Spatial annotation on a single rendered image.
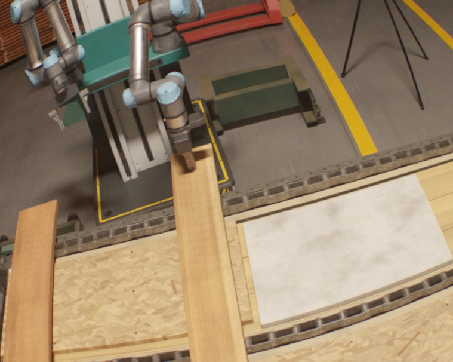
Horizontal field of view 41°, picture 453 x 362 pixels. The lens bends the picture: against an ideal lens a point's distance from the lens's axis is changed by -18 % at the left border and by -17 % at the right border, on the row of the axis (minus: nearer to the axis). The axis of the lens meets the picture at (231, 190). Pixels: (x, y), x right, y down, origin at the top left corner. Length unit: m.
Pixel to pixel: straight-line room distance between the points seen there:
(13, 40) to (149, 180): 4.25
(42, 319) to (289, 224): 0.87
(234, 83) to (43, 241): 2.33
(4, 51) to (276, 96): 4.09
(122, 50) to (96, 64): 0.14
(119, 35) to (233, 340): 1.78
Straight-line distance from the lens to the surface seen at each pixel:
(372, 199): 2.21
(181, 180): 2.44
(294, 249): 2.10
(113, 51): 3.21
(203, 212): 2.27
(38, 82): 3.05
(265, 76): 4.46
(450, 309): 1.82
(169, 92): 2.29
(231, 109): 4.23
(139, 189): 3.49
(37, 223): 2.58
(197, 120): 2.36
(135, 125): 3.49
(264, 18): 5.73
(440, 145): 2.42
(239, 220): 2.29
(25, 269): 2.38
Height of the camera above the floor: 2.21
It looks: 35 degrees down
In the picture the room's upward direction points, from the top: 17 degrees counter-clockwise
